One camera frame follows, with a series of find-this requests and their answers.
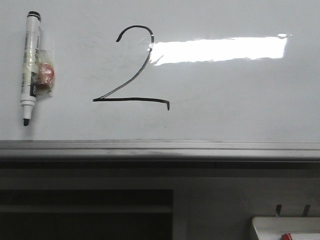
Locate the red cap in tray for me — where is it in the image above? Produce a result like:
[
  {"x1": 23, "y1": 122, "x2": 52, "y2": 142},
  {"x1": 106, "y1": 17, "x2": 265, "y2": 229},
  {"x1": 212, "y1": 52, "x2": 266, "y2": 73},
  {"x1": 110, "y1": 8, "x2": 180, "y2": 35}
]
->
[{"x1": 281, "y1": 233, "x2": 293, "y2": 240}]

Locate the right metal hook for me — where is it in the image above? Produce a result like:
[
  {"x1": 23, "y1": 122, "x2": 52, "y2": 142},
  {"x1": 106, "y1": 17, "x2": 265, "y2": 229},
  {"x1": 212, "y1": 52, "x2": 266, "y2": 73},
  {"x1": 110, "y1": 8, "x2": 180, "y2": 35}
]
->
[{"x1": 302, "y1": 204, "x2": 311, "y2": 218}]

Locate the left metal hook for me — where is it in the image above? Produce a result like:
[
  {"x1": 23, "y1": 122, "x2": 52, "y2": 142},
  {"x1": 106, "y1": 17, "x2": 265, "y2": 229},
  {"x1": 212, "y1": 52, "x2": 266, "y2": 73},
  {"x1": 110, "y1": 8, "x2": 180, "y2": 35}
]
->
[{"x1": 275, "y1": 204, "x2": 282, "y2": 217}]

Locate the white whiteboard with aluminium frame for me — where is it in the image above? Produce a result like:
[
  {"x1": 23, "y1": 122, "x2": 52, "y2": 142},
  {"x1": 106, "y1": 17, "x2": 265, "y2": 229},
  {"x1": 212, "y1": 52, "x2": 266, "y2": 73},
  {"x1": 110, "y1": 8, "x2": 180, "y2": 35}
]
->
[{"x1": 0, "y1": 0, "x2": 320, "y2": 161}]

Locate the white black whiteboard marker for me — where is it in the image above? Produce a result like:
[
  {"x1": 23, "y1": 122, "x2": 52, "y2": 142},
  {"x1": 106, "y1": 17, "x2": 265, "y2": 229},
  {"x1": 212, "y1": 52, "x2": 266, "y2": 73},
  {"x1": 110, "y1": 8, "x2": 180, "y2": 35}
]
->
[{"x1": 20, "y1": 11, "x2": 55, "y2": 127}]

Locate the metal hook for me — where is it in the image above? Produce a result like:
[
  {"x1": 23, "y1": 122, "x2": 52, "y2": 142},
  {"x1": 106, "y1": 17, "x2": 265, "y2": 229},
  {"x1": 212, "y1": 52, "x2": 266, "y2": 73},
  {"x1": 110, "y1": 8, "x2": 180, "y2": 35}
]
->
[
  {"x1": 302, "y1": 204, "x2": 311, "y2": 218},
  {"x1": 275, "y1": 204, "x2": 282, "y2": 217}
]

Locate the white tray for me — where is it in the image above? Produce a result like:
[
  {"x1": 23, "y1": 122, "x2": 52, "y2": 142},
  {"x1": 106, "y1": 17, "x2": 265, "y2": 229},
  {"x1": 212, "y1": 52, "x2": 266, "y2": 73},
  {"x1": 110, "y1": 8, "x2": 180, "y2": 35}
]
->
[{"x1": 249, "y1": 216, "x2": 320, "y2": 240}]

